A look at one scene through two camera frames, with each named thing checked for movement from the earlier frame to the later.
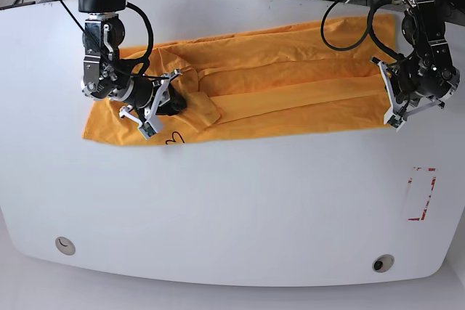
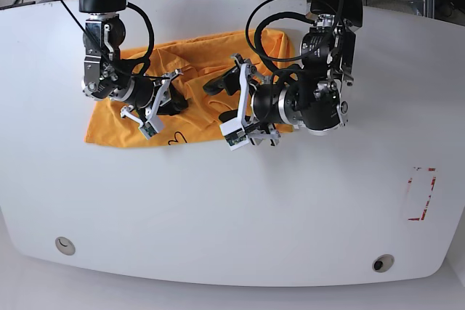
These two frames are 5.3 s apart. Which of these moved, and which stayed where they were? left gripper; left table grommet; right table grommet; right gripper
Moved: right gripper
Stayed: left gripper; left table grommet; right table grommet
